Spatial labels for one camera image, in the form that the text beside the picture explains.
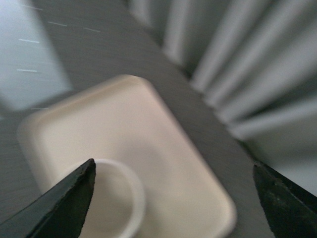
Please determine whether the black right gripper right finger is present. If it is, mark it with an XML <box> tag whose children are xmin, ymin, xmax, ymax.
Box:
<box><xmin>253</xmin><ymin>161</ymin><xmax>317</xmax><ymax>238</ymax></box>

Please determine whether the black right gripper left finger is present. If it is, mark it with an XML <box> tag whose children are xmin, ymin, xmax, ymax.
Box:
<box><xmin>0</xmin><ymin>159</ymin><xmax>96</xmax><ymax>238</ymax></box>

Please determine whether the white mug black handle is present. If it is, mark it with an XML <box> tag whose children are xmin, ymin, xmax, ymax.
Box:
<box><xmin>80</xmin><ymin>159</ymin><xmax>147</xmax><ymax>238</ymax></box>

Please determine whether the cream rectangular plastic tray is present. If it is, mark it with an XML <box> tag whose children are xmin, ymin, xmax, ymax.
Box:
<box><xmin>17</xmin><ymin>75</ymin><xmax>237</xmax><ymax>238</ymax></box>

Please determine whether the grey pleated curtain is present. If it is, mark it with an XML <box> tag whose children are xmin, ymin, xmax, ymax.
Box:
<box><xmin>127</xmin><ymin>0</ymin><xmax>317</xmax><ymax>194</ymax></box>

